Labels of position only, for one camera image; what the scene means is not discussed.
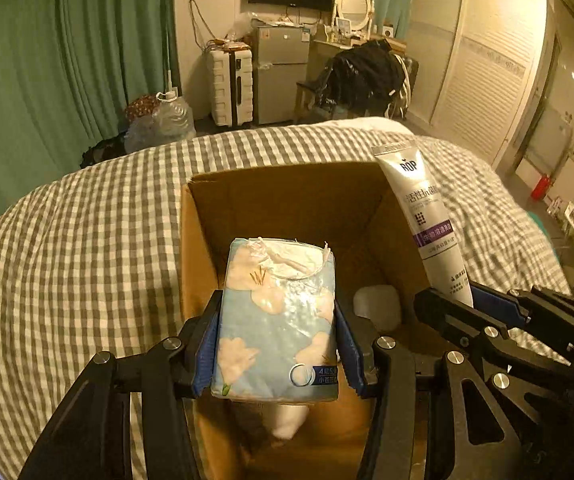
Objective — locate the clear water jug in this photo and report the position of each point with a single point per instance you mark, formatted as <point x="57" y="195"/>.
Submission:
<point x="174" y="117"/>

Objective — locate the wooden chair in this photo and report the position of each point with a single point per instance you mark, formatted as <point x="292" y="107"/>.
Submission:
<point x="304" y="95"/>

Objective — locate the white oval vanity mirror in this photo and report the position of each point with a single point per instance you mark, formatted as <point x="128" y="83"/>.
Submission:
<point x="354" y="2"/>

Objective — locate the blue floral tissue pack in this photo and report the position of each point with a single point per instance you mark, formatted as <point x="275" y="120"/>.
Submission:
<point x="272" y="320"/>

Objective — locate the wooden vanity desk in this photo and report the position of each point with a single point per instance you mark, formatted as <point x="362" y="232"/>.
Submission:
<point x="323" y="52"/>

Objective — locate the white plastic packet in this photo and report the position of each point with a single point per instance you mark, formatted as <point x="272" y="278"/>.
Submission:
<point x="377" y="306"/>

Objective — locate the black jacket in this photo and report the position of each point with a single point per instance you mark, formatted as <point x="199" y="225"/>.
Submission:
<point x="364" y="72"/>

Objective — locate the black bag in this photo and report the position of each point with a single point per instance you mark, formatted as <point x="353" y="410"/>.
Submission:
<point x="98" y="152"/>

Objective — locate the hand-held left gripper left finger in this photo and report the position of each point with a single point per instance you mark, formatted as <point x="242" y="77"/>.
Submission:
<point x="208" y="355"/>

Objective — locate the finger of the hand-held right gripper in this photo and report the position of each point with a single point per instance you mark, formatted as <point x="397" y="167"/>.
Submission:
<point x="447" y="310"/>
<point x="497" y="305"/>

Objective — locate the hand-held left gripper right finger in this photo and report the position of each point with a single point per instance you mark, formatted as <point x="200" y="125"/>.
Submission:
<point x="351" y="360"/>

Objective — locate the floral fabric bag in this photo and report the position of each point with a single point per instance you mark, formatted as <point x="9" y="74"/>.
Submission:
<point x="142" y="106"/>

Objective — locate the grey checkered blanket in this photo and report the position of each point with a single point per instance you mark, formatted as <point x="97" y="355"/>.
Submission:
<point x="92" y="260"/>

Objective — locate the white hard suitcase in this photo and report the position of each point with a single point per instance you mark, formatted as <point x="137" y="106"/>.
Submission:
<point x="227" y="85"/>

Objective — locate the red fire extinguisher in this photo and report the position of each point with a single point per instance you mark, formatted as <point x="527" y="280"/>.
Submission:
<point x="541" y="187"/>

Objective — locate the silver mini fridge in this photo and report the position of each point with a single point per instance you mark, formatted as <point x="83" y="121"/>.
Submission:
<point x="279" y="70"/>

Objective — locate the brown cardboard box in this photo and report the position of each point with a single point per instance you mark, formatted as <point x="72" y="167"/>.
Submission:
<point x="292" y="205"/>

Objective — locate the white soft bundle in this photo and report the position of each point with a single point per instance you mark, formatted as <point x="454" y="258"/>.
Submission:
<point x="289" y="421"/>

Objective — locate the white toothpaste tube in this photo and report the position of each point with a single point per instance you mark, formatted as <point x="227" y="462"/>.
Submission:
<point x="427" y="220"/>

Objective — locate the white sliding wardrobe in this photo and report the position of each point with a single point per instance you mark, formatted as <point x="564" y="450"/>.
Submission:
<point x="482" y="60"/>

